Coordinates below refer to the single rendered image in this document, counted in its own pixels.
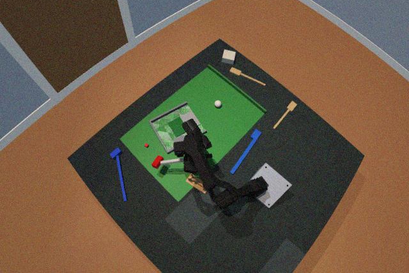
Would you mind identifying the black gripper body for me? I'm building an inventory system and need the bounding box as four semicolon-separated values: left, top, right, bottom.
184;155;197;174

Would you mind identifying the blue golf putter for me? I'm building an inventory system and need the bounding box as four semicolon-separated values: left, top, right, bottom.
110;148;127;201

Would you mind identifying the white golf ball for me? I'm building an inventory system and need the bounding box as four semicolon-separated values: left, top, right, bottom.
214;100;222;107

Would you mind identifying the blue flat bar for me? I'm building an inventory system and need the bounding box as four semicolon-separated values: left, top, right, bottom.
230;129;261;175

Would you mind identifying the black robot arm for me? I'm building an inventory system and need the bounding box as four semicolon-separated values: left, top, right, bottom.
173;118;268;208

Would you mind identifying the green mat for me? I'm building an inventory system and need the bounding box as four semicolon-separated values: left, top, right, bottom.
120;67;264;202

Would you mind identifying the red golf putter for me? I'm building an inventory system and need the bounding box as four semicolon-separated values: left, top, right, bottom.
152;154;212;169

